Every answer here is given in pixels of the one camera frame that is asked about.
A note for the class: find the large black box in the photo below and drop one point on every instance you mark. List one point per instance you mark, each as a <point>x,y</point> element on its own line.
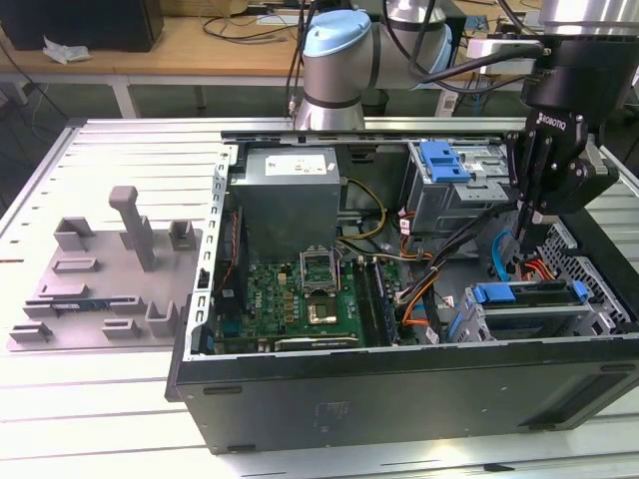
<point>75,25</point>

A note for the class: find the RAM stick in slot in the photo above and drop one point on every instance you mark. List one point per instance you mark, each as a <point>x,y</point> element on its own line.
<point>387,304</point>

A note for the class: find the CPU socket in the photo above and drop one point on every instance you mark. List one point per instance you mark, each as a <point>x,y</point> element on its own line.
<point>322,312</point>

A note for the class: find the black desktop device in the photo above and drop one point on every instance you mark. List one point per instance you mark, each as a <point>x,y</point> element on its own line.
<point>459,35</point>

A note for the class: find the crumpled white plastic bag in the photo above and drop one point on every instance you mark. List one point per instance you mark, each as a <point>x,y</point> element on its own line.
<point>65,50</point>

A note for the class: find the wooden desk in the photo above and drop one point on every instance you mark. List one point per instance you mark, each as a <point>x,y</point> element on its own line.
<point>175,50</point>

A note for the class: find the green motherboard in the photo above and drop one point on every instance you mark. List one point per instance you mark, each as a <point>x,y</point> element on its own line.
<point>269,294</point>

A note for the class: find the blue plastic drive latch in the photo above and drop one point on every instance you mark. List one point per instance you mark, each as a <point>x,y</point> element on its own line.
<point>444,169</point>

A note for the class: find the metal locking lever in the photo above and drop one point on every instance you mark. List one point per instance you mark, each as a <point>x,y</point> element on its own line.
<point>339,269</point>

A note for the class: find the black expansion card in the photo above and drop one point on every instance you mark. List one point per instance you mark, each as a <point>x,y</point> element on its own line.
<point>319,344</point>

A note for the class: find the grey parts rack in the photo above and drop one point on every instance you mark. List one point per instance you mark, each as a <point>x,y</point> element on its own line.
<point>100,279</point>

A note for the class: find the grey metal disk bay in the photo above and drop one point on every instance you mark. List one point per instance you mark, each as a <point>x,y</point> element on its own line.
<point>534,312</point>

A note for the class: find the small black box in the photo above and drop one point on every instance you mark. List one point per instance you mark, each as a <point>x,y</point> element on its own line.
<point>509,30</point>

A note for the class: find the white QR label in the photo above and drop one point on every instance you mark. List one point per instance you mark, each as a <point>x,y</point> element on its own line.
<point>449,102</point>

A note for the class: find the black waste bin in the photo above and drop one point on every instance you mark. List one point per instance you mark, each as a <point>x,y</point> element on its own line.
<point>374,102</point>

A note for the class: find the RAM stick on rack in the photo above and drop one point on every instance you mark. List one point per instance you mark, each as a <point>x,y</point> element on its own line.
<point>80,304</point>

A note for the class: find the grey metal drive cage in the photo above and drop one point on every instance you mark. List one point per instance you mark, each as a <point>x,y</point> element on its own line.
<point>449,204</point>

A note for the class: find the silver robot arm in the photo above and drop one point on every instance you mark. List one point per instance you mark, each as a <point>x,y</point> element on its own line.
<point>344,60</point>

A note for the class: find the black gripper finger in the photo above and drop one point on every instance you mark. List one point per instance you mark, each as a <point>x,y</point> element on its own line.
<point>517,169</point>
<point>538,224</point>

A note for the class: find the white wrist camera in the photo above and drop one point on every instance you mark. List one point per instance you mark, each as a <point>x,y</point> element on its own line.
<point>504,50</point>

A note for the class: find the grey power supply unit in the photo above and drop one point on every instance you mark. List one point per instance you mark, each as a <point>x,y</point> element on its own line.
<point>284,209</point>

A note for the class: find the hard disk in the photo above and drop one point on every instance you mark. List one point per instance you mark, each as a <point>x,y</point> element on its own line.
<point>544,295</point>

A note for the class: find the black PC case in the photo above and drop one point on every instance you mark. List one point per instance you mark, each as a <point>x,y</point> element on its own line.
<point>399,399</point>

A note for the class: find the black RAM slot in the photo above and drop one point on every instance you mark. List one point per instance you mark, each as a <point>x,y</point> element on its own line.
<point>375,302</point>
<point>364,302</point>

